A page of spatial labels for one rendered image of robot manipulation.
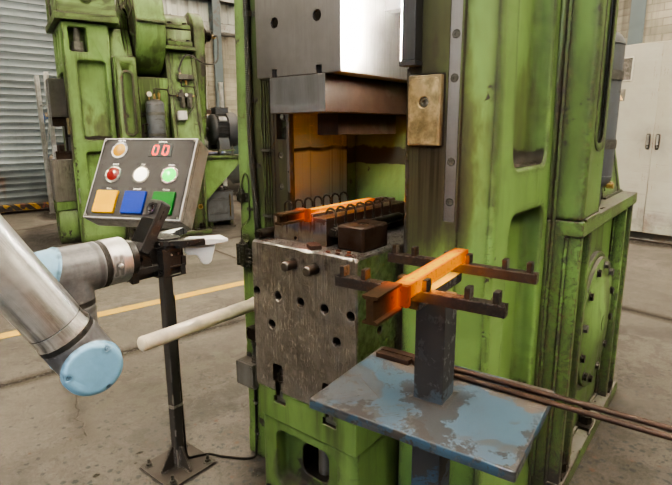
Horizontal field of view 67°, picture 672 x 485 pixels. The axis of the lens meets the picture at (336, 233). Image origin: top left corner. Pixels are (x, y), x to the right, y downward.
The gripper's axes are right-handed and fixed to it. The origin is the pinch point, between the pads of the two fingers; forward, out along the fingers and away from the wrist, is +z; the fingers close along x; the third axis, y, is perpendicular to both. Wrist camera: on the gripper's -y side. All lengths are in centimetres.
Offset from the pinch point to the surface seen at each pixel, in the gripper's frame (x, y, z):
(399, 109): 8, -28, 69
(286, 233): -7.3, 6.7, 32.9
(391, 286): 53, 1, -6
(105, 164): -68, -12, 13
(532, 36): 42, -48, 83
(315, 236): 3.7, 6.2, 32.9
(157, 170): -50, -10, 20
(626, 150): -10, 3, 570
